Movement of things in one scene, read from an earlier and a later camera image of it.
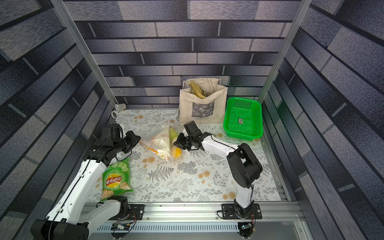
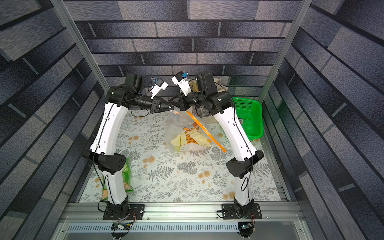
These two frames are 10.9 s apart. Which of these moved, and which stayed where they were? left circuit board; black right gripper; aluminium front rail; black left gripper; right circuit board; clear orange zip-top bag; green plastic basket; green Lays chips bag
Moved: clear orange zip-top bag; black left gripper; black right gripper
Stayed: right circuit board; green plastic basket; green Lays chips bag; left circuit board; aluminium front rail
